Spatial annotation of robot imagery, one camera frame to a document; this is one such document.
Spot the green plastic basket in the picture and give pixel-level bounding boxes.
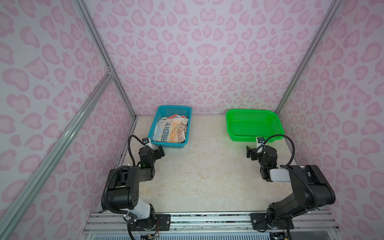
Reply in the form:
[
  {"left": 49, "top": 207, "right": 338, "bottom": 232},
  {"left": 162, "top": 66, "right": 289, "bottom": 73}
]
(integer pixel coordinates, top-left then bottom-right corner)
[{"left": 226, "top": 109, "right": 285, "bottom": 142}]

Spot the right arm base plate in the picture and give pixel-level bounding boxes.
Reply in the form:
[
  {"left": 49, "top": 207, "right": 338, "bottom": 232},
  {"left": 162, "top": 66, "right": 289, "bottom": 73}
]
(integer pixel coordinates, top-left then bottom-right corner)
[{"left": 250, "top": 213, "right": 295, "bottom": 233}]

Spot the left corner aluminium post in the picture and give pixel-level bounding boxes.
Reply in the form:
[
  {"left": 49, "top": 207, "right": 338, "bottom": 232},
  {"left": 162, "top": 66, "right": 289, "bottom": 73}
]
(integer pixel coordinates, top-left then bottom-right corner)
[{"left": 74, "top": 0, "right": 137, "bottom": 120}]

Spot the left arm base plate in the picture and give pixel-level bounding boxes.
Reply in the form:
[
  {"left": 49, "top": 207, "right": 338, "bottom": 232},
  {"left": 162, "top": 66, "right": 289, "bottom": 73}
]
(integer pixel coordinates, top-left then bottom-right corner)
[{"left": 128, "top": 214, "right": 171, "bottom": 232}]

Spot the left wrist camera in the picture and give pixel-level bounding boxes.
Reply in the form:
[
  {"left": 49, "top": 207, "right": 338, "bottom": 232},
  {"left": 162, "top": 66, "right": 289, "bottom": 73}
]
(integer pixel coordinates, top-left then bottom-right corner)
[{"left": 142, "top": 138, "right": 152, "bottom": 146}]

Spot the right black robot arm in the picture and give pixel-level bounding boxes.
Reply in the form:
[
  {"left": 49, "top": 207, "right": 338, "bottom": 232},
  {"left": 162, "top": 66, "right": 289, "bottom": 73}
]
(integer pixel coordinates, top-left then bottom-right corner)
[{"left": 247, "top": 146, "right": 336, "bottom": 233}]

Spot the left diagonal aluminium strut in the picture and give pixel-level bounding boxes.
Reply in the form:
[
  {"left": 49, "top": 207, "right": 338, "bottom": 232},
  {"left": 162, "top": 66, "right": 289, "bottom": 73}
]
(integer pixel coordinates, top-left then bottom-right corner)
[{"left": 1, "top": 74, "right": 114, "bottom": 240}]

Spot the corner aluminium post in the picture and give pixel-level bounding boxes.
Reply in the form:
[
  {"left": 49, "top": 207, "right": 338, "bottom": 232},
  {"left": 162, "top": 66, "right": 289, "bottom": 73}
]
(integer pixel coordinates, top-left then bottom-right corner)
[
  {"left": 275, "top": 0, "right": 343, "bottom": 115},
  {"left": 74, "top": 0, "right": 137, "bottom": 120}
]

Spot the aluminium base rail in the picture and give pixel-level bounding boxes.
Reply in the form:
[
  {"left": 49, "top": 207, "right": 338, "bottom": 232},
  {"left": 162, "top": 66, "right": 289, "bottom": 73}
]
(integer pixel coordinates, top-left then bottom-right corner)
[{"left": 82, "top": 211, "right": 344, "bottom": 240}]

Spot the teal plastic basket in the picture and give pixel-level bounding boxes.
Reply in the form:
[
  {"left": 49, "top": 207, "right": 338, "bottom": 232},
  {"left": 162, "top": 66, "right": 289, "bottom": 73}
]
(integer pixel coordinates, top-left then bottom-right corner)
[{"left": 148, "top": 106, "right": 192, "bottom": 149}]

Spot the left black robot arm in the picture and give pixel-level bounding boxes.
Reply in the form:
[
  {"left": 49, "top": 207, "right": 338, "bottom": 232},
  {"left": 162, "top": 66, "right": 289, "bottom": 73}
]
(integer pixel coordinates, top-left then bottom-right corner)
[{"left": 101, "top": 146, "right": 165, "bottom": 231}]

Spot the right corner aluminium post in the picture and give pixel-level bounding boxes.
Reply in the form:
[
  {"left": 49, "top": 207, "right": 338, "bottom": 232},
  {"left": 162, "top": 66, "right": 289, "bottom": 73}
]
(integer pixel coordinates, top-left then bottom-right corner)
[{"left": 275, "top": 0, "right": 343, "bottom": 115}]

